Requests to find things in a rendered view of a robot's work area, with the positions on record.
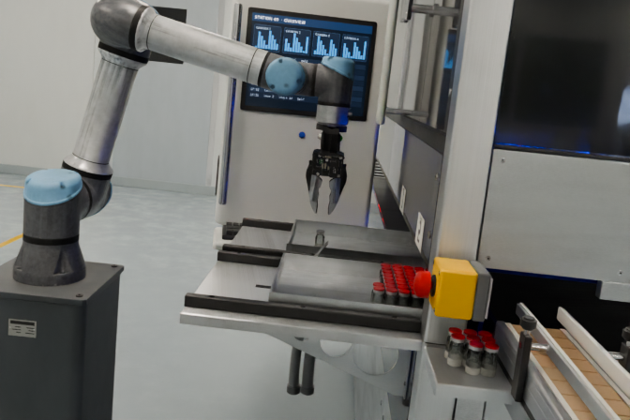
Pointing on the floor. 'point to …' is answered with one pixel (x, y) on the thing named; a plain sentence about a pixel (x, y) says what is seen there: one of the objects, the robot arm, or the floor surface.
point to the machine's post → (468, 143)
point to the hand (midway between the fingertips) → (322, 207)
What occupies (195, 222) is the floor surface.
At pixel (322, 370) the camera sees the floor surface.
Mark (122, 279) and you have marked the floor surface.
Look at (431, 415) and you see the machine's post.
